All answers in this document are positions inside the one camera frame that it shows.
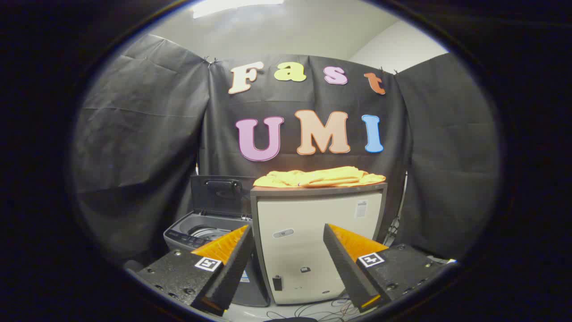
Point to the yellow shirt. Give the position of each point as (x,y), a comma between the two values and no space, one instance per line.
(321,177)

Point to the black backdrop cloth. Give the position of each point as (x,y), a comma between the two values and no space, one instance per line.
(134,134)

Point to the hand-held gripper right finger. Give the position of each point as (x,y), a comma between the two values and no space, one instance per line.
(346,268)

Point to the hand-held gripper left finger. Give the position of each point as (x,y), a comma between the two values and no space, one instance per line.
(232,273)

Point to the grey washing machine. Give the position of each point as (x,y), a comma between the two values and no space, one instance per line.
(181,229)

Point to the beige cabinet with grey top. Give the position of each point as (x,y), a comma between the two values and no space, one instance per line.
(304,214)

